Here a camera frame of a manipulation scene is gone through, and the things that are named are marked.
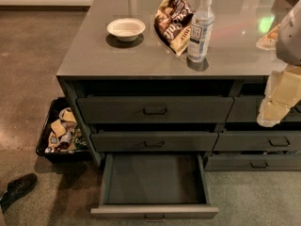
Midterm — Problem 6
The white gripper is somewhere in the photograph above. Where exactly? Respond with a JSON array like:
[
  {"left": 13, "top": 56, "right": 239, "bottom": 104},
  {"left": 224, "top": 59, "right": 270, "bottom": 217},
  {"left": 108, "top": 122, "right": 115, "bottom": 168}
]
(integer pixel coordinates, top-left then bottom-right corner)
[{"left": 257, "top": 64, "right": 301, "bottom": 127}]

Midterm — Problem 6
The grey drawer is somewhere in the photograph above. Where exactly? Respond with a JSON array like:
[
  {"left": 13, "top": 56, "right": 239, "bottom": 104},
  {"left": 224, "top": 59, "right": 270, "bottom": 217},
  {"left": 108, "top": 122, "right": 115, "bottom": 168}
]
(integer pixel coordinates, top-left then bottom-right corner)
[
  {"left": 227, "top": 96, "right": 301, "bottom": 122},
  {"left": 91, "top": 153, "right": 218, "bottom": 222},
  {"left": 91, "top": 131, "right": 217, "bottom": 152},
  {"left": 214, "top": 131, "right": 301, "bottom": 152},
  {"left": 77, "top": 96, "right": 233, "bottom": 124},
  {"left": 205, "top": 154, "right": 301, "bottom": 171}
]

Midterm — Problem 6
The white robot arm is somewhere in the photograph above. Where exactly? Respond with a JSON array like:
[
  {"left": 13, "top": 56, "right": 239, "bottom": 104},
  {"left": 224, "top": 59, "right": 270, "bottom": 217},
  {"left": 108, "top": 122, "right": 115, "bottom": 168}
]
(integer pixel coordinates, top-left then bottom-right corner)
[{"left": 256, "top": 1, "right": 301, "bottom": 127}]

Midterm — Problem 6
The grey drawer cabinet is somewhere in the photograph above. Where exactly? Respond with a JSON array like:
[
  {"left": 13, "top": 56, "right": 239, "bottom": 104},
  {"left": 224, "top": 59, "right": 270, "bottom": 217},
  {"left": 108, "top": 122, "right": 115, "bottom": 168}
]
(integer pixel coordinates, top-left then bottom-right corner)
[{"left": 57, "top": 0, "right": 301, "bottom": 170}]

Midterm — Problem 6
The snack packet on counter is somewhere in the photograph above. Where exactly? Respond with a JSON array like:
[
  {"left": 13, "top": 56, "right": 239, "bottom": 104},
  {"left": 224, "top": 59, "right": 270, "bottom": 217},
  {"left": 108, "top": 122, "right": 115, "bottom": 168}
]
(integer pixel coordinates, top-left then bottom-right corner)
[{"left": 256, "top": 24, "right": 280, "bottom": 51}]

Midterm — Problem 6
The clear plastic water bottle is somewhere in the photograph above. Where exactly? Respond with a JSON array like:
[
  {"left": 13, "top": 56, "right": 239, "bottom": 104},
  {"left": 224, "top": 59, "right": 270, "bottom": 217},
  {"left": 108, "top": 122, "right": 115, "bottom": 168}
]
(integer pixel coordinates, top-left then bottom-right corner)
[{"left": 188, "top": 0, "right": 214, "bottom": 62}]

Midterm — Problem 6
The brown snack bag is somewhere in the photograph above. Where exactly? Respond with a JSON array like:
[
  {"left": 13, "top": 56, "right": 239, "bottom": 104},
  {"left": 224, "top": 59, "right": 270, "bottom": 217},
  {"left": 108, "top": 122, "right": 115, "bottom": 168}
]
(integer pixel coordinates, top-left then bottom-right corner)
[{"left": 154, "top": 0, "right": 194, "bottom": 56}]

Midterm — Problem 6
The white paper bowl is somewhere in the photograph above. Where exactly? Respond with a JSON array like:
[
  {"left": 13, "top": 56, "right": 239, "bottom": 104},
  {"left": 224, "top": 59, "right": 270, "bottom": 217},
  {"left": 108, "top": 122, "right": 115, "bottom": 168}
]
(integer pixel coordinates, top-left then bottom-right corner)
[{"left": 106, "top": 18, "right": 146, "bottom": 42}]

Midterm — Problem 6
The small can in bin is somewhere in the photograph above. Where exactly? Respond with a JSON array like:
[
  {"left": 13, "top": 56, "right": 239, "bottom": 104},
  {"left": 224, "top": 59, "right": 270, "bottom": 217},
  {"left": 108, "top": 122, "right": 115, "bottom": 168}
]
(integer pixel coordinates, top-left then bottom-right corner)
[{"left": 59, "top": 132, "right": 72, "bottom": 148}]

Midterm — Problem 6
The black plastic bin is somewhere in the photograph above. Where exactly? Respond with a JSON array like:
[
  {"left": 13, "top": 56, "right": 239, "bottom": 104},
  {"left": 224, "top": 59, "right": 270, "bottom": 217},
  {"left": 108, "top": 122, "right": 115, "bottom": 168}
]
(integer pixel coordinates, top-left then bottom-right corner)
[{"left": 36, "top": 97, "right": 92, "bottom": 163}]

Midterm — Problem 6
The tan packet in bin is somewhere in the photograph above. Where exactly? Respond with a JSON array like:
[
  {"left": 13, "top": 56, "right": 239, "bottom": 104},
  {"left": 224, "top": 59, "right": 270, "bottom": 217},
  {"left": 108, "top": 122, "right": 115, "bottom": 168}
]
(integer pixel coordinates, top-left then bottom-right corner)
[{"left": 51, "top": 120, "right": 66, "bottom": 137}]

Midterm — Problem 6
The black leather shoe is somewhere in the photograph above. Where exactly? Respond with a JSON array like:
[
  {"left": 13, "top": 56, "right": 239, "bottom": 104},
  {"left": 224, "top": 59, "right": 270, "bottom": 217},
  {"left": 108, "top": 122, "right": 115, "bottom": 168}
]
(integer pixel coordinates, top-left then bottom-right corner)
[{"left": 0, "top": 173, "right": 38, "bottom": 213}]

